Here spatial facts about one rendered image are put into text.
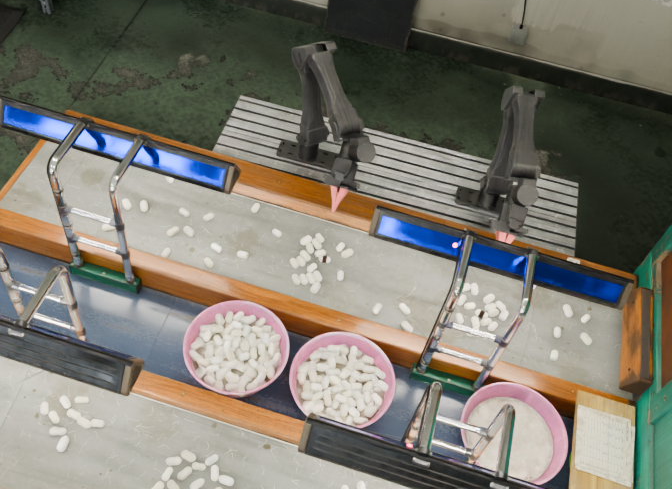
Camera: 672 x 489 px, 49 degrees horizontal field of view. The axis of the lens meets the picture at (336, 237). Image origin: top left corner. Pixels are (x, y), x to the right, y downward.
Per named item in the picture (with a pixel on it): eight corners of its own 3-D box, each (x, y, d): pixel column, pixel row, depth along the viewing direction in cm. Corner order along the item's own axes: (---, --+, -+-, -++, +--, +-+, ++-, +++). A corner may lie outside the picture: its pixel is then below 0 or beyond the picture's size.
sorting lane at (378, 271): (49, 143, 224) (47, 138, 222) (631, 315, 210) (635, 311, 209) (-6, 214, 206) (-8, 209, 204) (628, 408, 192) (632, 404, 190)
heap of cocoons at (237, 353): (211, 311, 199) (210, 299, 194) (293, 336, 197) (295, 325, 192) (176, 386, 185) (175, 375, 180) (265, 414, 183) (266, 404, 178)
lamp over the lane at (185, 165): (12, 106, 188) (6, 84, 182) (241, 173, 183) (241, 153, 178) (-5, 126, 183) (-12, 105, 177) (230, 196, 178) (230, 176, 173)
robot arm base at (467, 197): (522, 203, 228) (524, 187, 232) (460, 186, 229) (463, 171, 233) (515, 219, 234) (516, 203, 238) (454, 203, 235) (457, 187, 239)
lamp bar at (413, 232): (374, 212, 181) (379, 193, 175) (622, 285, 176) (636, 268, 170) (366, 236, 176) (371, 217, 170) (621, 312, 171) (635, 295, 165)
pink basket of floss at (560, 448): (432, 420, 188) (441, 405, 181) (515, 383, 198) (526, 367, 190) (489, 517, 175) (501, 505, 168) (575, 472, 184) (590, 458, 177)
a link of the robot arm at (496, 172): (505, 198, 225) (535, 97, 209) (484, 195, 225) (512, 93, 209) (502, 190, 230) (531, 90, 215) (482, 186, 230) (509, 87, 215)
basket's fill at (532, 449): (468, 393, 193) (474, 383, 189) (551, 418, 192) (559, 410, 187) (453, 473, 180) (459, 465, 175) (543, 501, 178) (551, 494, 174)
